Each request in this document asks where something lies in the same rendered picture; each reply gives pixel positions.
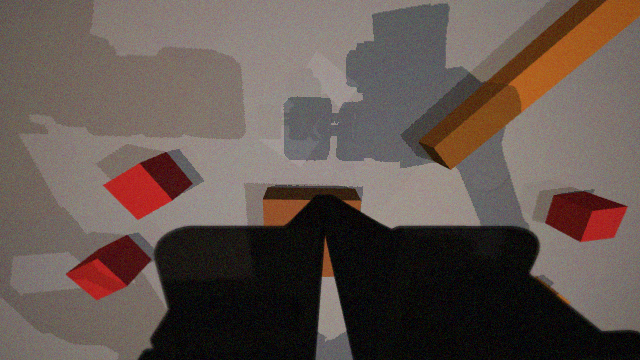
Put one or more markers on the red cube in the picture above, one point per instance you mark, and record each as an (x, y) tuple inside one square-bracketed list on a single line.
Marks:
[(584, 216), (110, 269), (149, 185)]

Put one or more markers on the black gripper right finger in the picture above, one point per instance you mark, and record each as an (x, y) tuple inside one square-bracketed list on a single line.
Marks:
[(373, 265)]

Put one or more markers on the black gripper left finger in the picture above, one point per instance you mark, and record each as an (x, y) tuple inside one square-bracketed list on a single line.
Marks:
[(250, 260)]

